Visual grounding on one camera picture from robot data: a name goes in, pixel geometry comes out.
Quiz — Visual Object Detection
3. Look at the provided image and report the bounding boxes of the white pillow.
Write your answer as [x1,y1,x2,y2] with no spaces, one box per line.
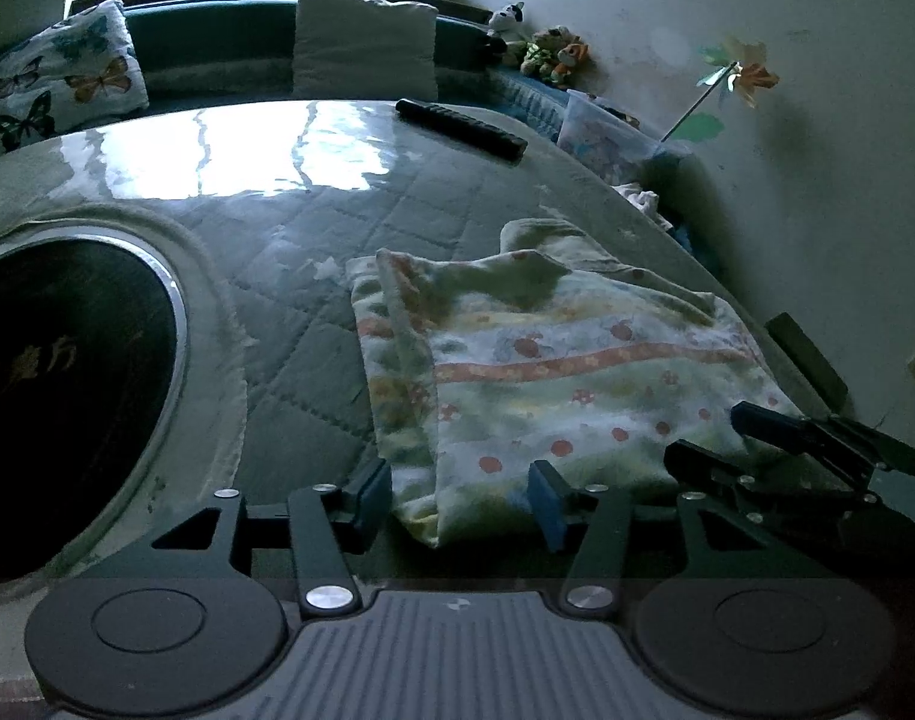
[292,0,439,102]

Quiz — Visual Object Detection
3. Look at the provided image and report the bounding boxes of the pale printed pyjama top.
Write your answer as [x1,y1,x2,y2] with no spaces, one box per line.
[347,217,807,550]

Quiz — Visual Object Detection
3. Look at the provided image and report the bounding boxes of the clear plastic container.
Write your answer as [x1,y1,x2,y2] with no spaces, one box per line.
[557,88,657,182]

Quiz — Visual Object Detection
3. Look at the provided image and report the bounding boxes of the orange plush toy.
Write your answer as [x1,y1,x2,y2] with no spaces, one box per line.
[553,36,592,87]

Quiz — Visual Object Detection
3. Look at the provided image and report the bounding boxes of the round black cooktop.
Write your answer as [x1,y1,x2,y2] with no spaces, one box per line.
[0,232,190,580]

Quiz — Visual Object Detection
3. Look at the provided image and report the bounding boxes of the paper pinwheel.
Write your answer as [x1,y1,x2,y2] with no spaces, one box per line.
[658,36,781,145]

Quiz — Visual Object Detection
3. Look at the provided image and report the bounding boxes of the butterfly print pillow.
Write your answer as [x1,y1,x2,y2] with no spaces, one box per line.
[0,0,151,164]

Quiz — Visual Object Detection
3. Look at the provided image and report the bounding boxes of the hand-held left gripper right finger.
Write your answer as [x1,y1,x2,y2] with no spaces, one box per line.
[528,460,801,614]

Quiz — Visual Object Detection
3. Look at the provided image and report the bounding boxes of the black and white plush toy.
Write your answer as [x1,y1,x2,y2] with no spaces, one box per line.
[485,2,527,44]

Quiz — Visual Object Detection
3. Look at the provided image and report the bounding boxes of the white crumpled cloth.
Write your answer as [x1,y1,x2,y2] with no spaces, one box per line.
[613,182,677,232]

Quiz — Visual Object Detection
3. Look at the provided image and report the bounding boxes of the dark flat board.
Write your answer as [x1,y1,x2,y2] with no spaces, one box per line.
[764,312,850,415]

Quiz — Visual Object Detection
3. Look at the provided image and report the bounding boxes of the black remote control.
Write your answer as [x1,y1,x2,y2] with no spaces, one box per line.
[394,97,530,163]

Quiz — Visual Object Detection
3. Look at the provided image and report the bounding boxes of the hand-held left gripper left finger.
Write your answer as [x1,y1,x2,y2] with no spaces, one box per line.
[149,457,392,614]

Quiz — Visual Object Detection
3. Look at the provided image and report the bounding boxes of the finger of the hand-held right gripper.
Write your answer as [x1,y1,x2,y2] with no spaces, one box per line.
[663,441,878,533]
[731,401,878,488]

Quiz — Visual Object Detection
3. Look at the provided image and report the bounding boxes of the teal sofa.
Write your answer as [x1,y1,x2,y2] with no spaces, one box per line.
[0,0,578,155]

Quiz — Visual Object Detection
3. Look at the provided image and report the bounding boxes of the green leaf wall sticker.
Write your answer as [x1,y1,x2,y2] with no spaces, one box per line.
[673,113,726,144]

